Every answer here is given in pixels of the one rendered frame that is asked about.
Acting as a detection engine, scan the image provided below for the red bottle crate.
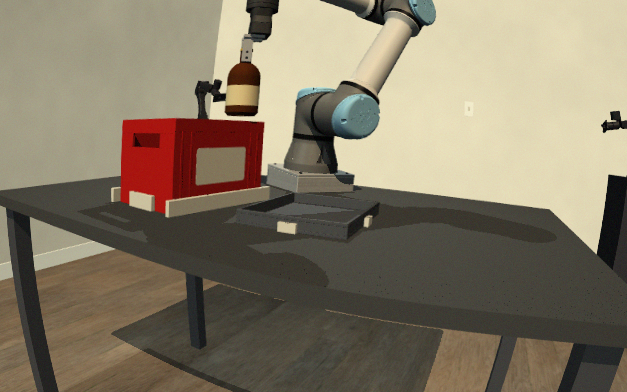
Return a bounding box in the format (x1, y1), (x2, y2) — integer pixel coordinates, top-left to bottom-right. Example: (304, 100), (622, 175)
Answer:
(121, 118), (263, 214)

